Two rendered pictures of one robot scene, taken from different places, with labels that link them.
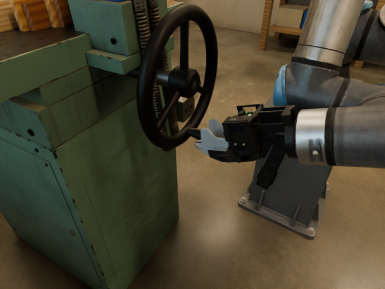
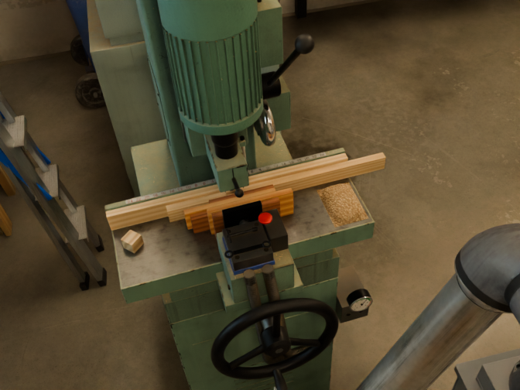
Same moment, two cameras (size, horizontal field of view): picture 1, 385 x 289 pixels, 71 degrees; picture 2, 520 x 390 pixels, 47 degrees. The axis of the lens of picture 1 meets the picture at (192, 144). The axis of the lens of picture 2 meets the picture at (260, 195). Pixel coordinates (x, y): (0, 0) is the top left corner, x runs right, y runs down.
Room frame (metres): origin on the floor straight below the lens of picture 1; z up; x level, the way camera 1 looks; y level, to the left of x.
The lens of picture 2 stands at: (0.08, -0.45, 1.98)
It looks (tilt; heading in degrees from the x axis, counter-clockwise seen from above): 47 degrees down; 47
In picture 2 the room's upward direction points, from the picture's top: 4 degrees counter-clockwise
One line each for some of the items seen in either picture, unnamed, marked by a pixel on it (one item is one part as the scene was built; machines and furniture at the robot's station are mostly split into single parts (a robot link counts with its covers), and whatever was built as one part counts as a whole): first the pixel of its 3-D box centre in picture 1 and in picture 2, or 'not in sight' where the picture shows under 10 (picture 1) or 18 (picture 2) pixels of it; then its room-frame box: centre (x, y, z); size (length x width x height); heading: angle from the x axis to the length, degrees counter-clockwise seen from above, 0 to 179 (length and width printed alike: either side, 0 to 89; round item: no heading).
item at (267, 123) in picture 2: not in sight; (265, 121); (0.86, 0.37, 1.02); 0.12 x 0.03 x 0.12; 60
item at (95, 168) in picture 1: (81, 169); (237, 289); (0.75, 0.42, 0.36); 0.58 x 0.45 x 0.71; 60
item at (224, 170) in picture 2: not in sight; (227, 160); (0.70, 0.33, 1.03); 0.14 x 0.07 x 0.09; 60
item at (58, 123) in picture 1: (46, 66); (226, 206); (0.75, 0.42, 0.76); 0.57 x 0.45 x 0.09; 60
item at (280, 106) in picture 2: not in sight; (270, 106); (0.92, 0.40, 1.02); 0.09 x 0.07 x 0.12; 150
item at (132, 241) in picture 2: not in sight; (132, 241); (0.45, 0.39, 0.92); 0.03 x 0.03 x 0.03; 12
